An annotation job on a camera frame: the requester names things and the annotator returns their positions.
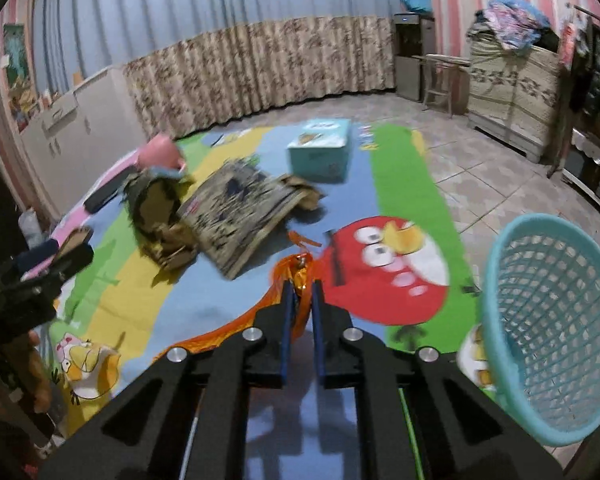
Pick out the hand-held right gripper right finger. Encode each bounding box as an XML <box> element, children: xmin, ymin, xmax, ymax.
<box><xmin>311</xmin><ymin>279</ymin><xmax>565</xmax><ymax>480</ymax></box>

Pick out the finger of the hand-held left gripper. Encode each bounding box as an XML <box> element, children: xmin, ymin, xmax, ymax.
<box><xmin>30</xmin><ymin>244</ymin><xmax>96</xmax><ymax>283</ymax></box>
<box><xmin>55</xmin><ymin>226</ymin><xmax>95</xmax><ymax>256</ymax></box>

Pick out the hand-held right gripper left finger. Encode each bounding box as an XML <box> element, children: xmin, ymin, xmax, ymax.
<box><xmin>37</xmin><ymin>280</ymin><xmax>301</xmax><ymax>480</ymax></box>

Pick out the orange plastic wrapper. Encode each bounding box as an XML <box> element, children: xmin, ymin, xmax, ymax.
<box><xmin>152</xmin><ymin>230</ymin><xmax>331</xmax><ymax>366</ymax></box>

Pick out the brown paper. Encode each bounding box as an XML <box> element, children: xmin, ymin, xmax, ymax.
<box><xmin>122</xmin><ymin>167</ymin><xmax>201</xmax><ymax>273</ymax></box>

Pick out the teal plastic basket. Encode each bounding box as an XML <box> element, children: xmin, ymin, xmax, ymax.
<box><xmin>477</xmin><ymin>212</ymin><xmax>600</xmax><ymax>448</ymax></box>

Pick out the person's left hand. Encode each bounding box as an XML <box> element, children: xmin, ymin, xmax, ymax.
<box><xmin>10</xmin><ymin>330</ymin><xmax>56</xmax><ymax>413</ymax></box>

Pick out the black flat case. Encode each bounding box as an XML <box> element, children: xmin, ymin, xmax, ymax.
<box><xmin>82</xmin><ymin>172</ymin><xmax>131</xmax><ymax>213</ymax></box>

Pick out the white cabinet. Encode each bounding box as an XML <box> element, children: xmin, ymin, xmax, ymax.
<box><xmin>20</xmin><ymin>67</ymin><xmax>148</xmax><ymax>221</ymax></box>

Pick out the cartoon play mat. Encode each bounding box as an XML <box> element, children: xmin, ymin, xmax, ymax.
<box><xmin>22</xmin><ymin>117</ymin><xmax>501</xmax><ymax>441</ymax></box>

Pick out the pink cup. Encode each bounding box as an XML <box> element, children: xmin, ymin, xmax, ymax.
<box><xmin>137</xmin><ymin>134</ymin><xmax>187</xmax><ymax>171</ymax></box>

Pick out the teal tissue box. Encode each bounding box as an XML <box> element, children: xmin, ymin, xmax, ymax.
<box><xmin>286</xmin><ymin>118</ymin><xmax>353</xmax><ymax>183</ymax></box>

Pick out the blue curtain with floral hem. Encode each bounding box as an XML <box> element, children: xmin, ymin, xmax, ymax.
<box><xmin>30</xmin><ymin>0</ymin><xmax>398</xmax><ymax>141</ymax></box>

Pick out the wooden folding stool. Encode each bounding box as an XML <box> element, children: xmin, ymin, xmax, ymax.
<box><xmin>412</xmin><ymin>54</ymin><xmax>471</xmax><ymax>117</ymax></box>

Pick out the dark water dispenser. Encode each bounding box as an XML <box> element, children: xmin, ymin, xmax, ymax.
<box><xmin>394</xmin><ymin>12</ymin><xmax>437</xmax><ymax>102</ymax></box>

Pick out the floral cloth covered cabinet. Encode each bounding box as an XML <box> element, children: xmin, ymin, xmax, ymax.
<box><xmin>467</xmin><ymin>35</ymin><xmax>563</xmax><ymax>163</ymax></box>

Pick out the low table with lace cloth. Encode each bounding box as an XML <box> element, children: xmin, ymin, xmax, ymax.
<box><xmin>562</xmin><ymin>127</ymin><xmax>600</xmax><ymax>231</ymax></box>

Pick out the pile of clothes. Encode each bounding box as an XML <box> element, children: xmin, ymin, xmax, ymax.
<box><xmin>467</xmin><ymin>0</ymin><xmax>561</xmax><ymax>52</ymax></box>

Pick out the clothes rack with garments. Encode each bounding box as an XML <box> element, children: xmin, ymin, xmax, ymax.
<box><xmin>560</xmin><ymin>4</ymin><xmax>600</xmax><ymax>126</ymax></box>

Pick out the wall poster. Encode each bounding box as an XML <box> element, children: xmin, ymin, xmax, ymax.
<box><xmin>2</xmin><ymin>22</ymin><xmax>31</xmax><ymax>81</ymax></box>

